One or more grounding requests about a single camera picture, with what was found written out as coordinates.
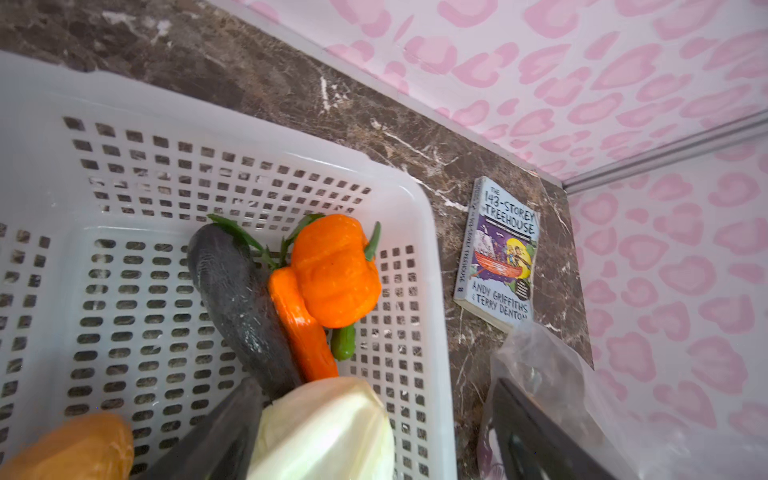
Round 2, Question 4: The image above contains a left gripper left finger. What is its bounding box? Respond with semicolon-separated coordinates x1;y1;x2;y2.
142;377;264;479

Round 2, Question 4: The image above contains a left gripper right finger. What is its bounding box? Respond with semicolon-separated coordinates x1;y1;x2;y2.
491;379;613;479

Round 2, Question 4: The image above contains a clear zip top bag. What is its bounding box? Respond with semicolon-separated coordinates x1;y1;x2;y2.
477;323;767;479

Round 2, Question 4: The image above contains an orange toy carrot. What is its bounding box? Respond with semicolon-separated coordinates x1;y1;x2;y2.
268;267;339;382

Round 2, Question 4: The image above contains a white perforated plastic basket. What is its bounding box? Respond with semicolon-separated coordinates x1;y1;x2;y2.
1;53;457;479

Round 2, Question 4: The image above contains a green white toy cabbage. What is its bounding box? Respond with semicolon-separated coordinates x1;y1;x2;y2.
247;377;395;479

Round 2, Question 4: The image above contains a left yellow toy potato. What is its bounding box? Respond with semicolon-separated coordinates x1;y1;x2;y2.
1;412;134;479

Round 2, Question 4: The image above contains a dark toy eggplant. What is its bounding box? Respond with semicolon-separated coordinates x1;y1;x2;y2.
187;223;304;400

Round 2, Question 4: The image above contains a green toy pepper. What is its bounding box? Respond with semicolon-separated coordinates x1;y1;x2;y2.
331;325;356;361

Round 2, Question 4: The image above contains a Treehouse paperback book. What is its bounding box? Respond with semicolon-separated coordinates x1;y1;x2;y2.
453;176;540;332

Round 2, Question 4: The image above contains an orange toy pumpkin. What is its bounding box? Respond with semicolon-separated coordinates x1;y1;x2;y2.
291;214;382;329

